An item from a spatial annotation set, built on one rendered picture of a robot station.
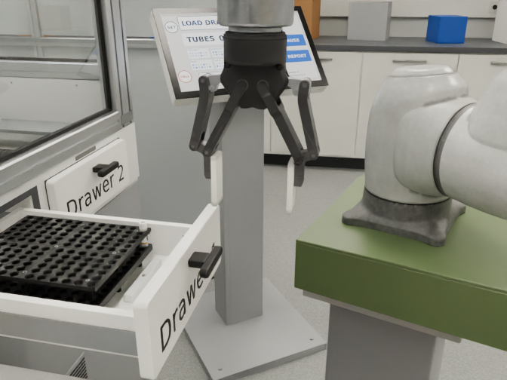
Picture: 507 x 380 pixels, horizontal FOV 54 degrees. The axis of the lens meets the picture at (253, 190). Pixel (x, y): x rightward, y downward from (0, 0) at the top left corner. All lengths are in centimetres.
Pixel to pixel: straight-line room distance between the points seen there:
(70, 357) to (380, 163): 74
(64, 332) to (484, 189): 59
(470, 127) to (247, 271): 128
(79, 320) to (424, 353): 60
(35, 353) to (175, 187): 163
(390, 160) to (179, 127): 170
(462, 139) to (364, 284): 27
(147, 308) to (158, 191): 203
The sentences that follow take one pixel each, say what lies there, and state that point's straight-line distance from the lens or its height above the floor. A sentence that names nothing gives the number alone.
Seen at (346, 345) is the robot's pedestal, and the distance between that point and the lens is 103.
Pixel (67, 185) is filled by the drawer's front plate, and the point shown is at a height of 91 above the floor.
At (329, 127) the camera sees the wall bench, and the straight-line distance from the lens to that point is 364.
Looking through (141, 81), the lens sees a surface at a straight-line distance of 245.
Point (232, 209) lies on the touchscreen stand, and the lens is 175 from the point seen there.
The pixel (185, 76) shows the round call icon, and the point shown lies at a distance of 150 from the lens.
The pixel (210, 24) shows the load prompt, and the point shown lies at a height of 115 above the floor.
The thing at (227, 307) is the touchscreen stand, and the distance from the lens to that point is 195.
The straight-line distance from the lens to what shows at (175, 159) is 250.
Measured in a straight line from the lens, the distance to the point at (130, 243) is 77.
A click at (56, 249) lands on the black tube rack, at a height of 90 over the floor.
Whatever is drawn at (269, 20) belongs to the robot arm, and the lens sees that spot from 57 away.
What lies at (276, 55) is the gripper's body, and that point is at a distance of 59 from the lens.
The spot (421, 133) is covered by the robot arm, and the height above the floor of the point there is 105.
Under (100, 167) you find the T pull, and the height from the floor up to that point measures 91.
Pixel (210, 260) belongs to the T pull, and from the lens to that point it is 68.
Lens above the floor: 125
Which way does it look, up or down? 22 degrees down
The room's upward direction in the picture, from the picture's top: straight up
